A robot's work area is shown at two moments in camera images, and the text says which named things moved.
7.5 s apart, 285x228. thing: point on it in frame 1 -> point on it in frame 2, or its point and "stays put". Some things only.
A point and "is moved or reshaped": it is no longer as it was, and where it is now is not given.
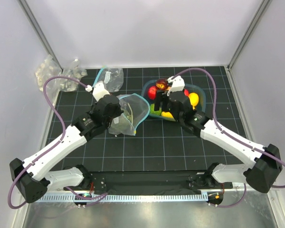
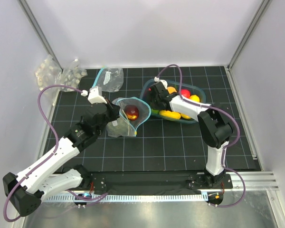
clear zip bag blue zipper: (136, 110) stays put
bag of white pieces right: (73, 71) stays put
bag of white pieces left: (50, 68) stays put
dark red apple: (161, 84) is moved or reshaped
